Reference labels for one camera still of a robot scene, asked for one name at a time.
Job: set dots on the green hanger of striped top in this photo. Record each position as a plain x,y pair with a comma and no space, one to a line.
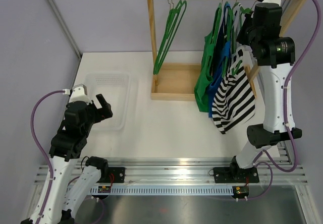
240,54

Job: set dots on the white slotted cable duct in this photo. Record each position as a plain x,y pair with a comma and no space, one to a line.
164,190

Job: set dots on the striped black white tank top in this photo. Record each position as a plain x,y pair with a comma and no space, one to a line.
234,101

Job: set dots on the white plastic basket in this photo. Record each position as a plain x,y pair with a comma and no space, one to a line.
115,88

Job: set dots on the blue tank top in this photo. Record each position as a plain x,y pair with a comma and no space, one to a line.
218,74

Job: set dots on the green tank top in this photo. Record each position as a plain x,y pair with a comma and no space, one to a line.
205,77

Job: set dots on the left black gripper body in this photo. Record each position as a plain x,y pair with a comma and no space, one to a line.
97,115

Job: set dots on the green hanger of blue top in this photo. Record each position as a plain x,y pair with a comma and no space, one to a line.
226,29

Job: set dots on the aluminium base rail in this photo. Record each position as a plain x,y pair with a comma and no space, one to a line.
192,171

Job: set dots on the wooden clothes rack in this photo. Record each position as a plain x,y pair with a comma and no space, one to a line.
176,81

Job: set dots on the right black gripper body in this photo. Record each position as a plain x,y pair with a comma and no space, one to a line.
241,37

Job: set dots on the empty green hanger back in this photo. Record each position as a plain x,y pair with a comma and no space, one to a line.
170,27

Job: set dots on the empty green hanger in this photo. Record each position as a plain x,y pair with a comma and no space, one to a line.
170,27

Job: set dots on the empty green hanger front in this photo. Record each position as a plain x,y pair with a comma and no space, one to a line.
171,29

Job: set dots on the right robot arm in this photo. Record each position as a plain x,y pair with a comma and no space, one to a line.
275,56

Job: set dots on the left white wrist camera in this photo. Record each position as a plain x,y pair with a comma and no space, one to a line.
78,93

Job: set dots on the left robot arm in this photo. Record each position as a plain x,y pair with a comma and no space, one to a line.
57,203

